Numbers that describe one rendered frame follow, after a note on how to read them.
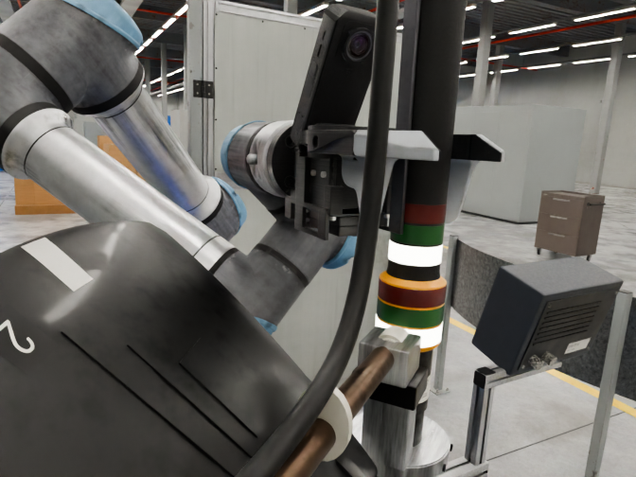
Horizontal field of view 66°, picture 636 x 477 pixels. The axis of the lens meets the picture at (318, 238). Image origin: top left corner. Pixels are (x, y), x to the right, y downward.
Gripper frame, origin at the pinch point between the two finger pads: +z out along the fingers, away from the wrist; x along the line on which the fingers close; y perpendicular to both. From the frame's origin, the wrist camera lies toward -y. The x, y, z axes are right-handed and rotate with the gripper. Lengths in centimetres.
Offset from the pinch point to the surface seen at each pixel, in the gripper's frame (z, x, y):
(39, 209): -906, 57, 127
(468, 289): -166, -171, 76
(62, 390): 0.6, 20.4, 10.5
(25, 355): 0.0, 21.6, 9.0
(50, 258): -5.1, 20.6, 6.3
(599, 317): -37, -78, 34
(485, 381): -41, -51, 45
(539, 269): -42, -64, 24
